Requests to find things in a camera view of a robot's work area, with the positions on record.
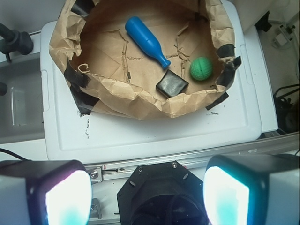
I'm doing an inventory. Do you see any white wall plug adapter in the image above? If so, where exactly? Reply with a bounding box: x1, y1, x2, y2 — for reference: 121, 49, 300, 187
273, 24, 296, 47

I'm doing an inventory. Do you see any clear plastic container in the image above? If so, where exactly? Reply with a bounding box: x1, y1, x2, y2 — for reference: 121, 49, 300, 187
0, 53, 45, 144

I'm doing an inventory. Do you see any blue plastic bottle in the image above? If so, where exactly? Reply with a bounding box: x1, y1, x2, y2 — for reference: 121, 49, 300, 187
125, 16, 171, 69

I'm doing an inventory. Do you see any metal corner bracket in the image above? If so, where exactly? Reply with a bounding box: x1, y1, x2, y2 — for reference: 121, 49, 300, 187
90, 198, 103, 219

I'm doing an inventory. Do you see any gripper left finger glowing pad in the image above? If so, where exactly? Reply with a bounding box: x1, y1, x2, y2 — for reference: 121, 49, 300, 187
0, 160, 92, 225

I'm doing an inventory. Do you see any brown paper bag basin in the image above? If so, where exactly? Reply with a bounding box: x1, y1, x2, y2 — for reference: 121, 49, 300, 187
49, 0, 241, 120

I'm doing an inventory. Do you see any white plastic bin lid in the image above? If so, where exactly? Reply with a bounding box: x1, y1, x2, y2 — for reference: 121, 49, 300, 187
40, 0, 262, 164

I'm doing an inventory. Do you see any green textured ball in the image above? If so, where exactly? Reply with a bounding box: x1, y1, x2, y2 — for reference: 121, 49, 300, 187
190, 57, 213, 81

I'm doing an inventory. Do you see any aluminium extrusion rail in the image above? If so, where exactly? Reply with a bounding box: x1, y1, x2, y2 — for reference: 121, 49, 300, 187
85, 132, 300, 183

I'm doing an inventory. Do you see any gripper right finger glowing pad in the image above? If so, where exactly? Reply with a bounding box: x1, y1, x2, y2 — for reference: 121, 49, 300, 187
203, 154, 300, 225

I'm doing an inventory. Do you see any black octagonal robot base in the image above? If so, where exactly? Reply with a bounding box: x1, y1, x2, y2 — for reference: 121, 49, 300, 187
117, 161, 209, 225

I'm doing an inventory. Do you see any black clamp knob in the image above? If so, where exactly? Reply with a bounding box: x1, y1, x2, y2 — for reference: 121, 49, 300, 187
0, 23, 34, 63

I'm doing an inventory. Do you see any black square block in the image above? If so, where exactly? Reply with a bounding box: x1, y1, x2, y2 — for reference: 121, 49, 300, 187
156, 69, 189, 98

